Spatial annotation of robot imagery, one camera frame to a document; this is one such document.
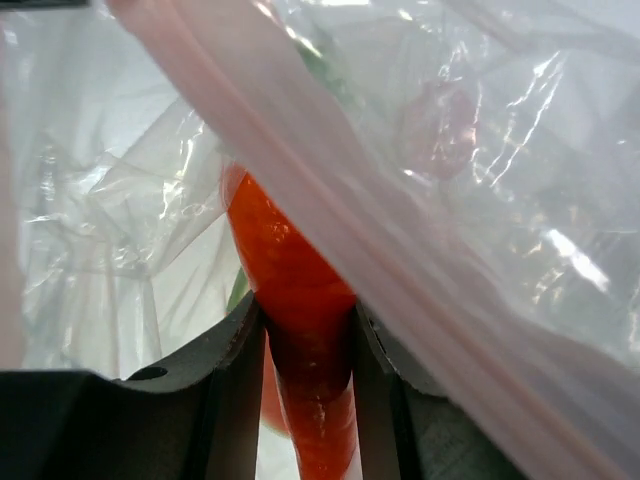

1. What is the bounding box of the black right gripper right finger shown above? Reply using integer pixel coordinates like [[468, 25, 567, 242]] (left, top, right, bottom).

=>
[[353, 304, 525, 479]]

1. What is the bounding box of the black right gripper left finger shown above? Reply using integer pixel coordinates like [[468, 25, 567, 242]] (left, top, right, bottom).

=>
[[1, 296, 264, 479]]

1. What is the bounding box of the orange fake carrot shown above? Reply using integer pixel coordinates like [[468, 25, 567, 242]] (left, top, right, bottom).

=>
[[221, 165, 357, 479]]

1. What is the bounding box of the clear zip top bag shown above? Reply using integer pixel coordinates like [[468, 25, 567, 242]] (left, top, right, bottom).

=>
[[1, 1, 639, 479]]

